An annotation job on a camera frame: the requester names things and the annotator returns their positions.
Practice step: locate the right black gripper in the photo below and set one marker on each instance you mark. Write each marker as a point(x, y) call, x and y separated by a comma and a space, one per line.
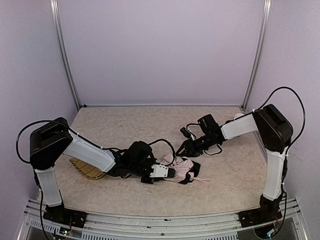
point(193, 146)

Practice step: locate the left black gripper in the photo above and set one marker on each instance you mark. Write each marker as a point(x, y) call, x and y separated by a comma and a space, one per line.
point(147, 179)

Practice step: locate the pink and black folding umbrella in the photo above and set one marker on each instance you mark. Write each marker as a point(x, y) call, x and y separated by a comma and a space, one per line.
point(186, 171)

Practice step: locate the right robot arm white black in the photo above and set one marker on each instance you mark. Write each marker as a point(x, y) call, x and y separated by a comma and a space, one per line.
point(275, 132)

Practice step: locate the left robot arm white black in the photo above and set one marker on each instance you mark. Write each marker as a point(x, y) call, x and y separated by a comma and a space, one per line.
point(55, 138)

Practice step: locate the woven bamboo tray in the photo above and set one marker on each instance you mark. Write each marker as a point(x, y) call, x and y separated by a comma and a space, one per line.
point(88, 171)

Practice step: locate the light blue paper cup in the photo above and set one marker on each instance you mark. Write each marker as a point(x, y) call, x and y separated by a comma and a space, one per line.
point(238, 115)

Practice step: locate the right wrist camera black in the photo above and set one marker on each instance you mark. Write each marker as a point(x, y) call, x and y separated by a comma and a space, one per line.
point(186, 133)

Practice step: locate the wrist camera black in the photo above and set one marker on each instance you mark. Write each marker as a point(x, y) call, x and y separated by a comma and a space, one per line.
point(186, 133)
point(162, 171)

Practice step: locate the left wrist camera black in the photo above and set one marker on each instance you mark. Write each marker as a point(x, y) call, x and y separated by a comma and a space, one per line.
point(162, 171)

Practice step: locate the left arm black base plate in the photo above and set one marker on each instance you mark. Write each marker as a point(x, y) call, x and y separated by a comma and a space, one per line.
point(65, 216)

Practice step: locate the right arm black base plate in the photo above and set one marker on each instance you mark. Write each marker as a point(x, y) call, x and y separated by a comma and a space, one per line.
point(258, 216)

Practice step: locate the right aluminium corner post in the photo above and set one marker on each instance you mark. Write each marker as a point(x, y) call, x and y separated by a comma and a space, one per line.
point(258, 53)

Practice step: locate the aluminium corner post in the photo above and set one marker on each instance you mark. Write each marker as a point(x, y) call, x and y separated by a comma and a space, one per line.
point(258, 53)
point(54, 5)

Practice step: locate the aluminium front rail frame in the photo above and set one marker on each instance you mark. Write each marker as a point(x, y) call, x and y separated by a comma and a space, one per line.
point(218, 226)

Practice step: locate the left aluminium corner post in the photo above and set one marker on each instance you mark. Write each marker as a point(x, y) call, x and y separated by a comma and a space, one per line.
point(54, 5)

